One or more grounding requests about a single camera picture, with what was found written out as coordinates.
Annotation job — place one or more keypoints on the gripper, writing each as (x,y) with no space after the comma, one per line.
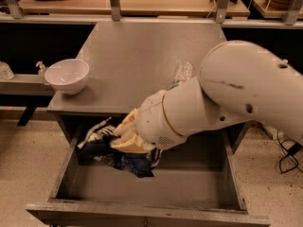
(153,119)

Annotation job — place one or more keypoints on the blue chip bag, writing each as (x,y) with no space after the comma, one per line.
(96,145)

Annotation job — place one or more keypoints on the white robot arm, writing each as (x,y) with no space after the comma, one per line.
(238,82)

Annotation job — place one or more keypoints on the grey cabinet with top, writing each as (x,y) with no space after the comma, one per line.
(130,61)

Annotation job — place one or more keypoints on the open grey top drawer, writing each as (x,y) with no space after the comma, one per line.
(195,185)

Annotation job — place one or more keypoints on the white bowl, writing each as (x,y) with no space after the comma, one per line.
(68,76)

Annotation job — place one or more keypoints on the clear plastic water bottle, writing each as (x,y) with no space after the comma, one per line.
(183,72)

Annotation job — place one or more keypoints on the left soap pump bottle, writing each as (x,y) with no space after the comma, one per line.
(42,69)

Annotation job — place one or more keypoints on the wooden background shelf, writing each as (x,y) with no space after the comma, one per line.
(128,7)

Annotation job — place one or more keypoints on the left metal bench rail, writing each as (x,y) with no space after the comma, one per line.
(25,85)

